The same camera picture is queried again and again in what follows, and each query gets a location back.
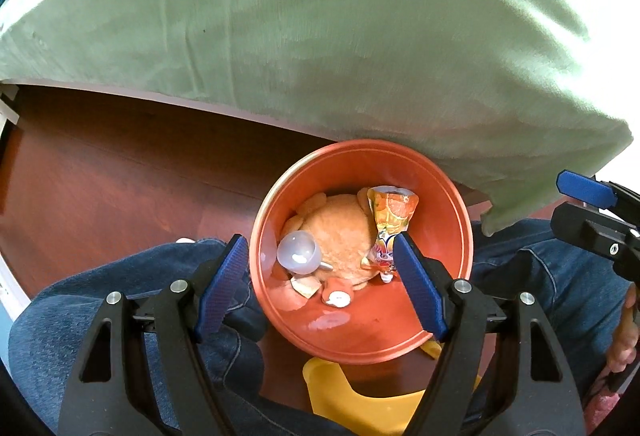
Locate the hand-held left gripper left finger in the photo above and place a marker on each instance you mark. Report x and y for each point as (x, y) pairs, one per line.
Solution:
(222, 288)

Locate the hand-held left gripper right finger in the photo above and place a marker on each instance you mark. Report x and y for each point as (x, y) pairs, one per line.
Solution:
(420, 288)

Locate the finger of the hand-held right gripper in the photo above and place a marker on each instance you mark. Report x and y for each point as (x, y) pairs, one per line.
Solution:
(582, 186)
(590, 231)

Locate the orange plastic bucket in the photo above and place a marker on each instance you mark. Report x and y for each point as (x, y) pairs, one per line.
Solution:
(440, 216)

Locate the person's right forearm pink sleeve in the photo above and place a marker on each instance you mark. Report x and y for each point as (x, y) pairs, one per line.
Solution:
(602, 408)

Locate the person's right hand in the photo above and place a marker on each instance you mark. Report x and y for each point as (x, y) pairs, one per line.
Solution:
(625, 336)

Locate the person's right leg in jeans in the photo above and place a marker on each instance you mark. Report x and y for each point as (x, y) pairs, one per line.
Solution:
(560, 296)

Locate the person's leg in jeans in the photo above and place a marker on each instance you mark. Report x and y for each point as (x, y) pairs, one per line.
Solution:
(65, 311)
(560, 296)

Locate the orange juice pouch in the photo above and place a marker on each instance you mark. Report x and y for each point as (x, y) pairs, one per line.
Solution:
(392, 211)

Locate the small cardboard scrap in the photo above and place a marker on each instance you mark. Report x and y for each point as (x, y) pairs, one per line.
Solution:
(305, 287)

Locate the small white cap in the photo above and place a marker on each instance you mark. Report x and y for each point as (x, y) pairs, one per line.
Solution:
(337, 299)

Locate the orange plush toy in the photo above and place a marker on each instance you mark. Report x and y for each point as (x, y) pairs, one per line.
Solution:
(340, 231)

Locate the yellow plastic container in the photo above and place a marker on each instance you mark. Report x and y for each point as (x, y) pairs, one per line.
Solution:
(350, 401)

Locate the person's left leg in jeans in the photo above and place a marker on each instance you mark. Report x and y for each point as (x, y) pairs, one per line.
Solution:
(65, 311)

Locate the green blanket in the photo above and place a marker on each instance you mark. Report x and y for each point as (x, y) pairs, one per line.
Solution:
(320, 26)

